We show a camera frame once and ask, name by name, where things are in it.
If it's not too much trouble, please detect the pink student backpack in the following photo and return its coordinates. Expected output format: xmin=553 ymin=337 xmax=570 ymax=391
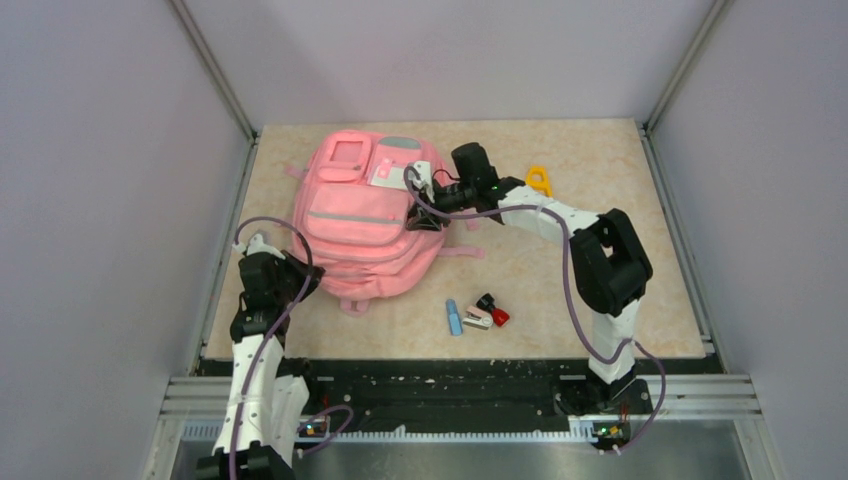
xmin=292 ymin=130 xmax=485 ymax=316

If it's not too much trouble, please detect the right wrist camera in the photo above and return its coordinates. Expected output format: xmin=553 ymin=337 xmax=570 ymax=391
xmin=405 ymin=161 xmax=434 ymax=202

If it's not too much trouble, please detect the aluminium frame rail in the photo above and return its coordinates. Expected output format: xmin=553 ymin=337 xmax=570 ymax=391
xmin=165 ymin=0 xmax=258 ymax=143

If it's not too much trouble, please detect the red black stamp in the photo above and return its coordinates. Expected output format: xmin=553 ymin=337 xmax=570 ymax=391
xmin=475 ymin=293 xmax=511 ymax=327

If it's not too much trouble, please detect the yellow toy triangle block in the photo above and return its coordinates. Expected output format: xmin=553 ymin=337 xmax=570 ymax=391
xmin=525 ymin=165 xmax=553 ymax=198

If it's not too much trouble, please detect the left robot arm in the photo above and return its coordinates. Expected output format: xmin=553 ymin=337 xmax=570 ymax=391
xmin=195 ymin=244 xmax=324 ymax=479

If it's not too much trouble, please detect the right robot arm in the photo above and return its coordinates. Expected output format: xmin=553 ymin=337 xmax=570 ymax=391
xmin=402 ymin=142 xmax=653 ymax=412

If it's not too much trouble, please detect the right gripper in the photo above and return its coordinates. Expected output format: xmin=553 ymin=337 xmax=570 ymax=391
xmin=407 ymin=180 xmax=475 ymax=233

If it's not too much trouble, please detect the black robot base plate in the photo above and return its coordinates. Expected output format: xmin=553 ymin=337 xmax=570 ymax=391
xmin=306 ymin=359 xmax=655 ymax=416

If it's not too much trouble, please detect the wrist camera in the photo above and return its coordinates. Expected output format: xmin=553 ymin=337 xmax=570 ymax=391
xmin=405 ymin=161 xmax=434 ymax=202
xmin=232 ymin=230 xmax=286 ymax=260

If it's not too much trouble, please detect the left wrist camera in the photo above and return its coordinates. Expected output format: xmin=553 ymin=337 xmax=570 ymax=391
xmin=232 ymin=230 xmax=286 ymax=260

